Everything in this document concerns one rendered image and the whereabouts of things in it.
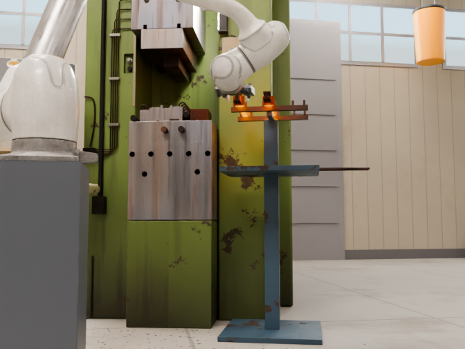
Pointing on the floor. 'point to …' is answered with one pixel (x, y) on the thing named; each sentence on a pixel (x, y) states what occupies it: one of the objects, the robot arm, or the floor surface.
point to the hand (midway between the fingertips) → (237, 96)
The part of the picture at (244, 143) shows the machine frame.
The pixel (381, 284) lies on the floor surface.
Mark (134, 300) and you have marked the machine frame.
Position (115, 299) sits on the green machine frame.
